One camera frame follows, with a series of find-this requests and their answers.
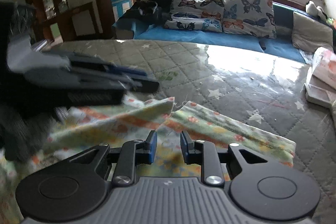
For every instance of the black and white plush toy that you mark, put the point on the black and white plush toy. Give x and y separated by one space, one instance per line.
315 8

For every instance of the person's left forearm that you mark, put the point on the person's left forearm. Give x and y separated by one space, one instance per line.
21 134

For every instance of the blue white bin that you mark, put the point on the blue white bin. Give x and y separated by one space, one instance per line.
122 5

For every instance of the black clothing pile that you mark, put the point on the black clothing pile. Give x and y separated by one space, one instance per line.
155 8

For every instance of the pink white tissue pack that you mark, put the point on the pink white tissue pack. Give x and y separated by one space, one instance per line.
325 66

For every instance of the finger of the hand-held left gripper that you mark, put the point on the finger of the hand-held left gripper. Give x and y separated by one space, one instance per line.
118 69
147 86

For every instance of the blue sofa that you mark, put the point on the blue sofa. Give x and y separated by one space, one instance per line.
210 39

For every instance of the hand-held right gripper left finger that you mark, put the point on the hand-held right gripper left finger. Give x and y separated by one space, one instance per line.
151 148

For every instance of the large butterfly print pillow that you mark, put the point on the large butterfly print pillow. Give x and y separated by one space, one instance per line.
249 16

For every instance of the grey cushion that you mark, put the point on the grey cushion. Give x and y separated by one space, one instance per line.
309 32

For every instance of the green floral garment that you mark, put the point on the green floral garment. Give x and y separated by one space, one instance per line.
210 121

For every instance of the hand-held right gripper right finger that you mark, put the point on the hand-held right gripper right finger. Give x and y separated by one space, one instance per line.
185 148

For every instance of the white flat box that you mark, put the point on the white flat box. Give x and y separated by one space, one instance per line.
317 96

